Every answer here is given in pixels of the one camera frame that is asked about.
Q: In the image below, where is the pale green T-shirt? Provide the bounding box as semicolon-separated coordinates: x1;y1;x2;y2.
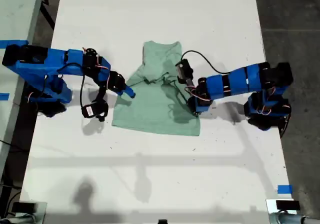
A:
111;40;202;137

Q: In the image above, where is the long blue tape strip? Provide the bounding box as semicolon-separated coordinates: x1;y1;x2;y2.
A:
0;40;30;48

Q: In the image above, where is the square blue tape piece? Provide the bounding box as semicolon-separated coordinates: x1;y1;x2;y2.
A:
277;184;293;195

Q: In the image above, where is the shiny metal plate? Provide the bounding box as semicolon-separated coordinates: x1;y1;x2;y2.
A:
265;198;301;215
18;200;48;224

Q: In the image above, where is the small black box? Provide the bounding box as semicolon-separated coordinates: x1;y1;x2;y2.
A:
275;200;301;211
11;201;36;214

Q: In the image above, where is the pale grey clamp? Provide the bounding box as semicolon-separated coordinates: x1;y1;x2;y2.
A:
0;213;36;224
269;211;320;224

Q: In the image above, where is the black camera cable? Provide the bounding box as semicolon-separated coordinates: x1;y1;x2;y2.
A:
180;50;232;75
56;62;87;110

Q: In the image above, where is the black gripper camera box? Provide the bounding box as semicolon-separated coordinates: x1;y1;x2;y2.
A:
174;58;195;84
81;100;101;120

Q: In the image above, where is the black arm base cable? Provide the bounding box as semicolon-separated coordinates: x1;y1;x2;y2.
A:
279;108;293;139

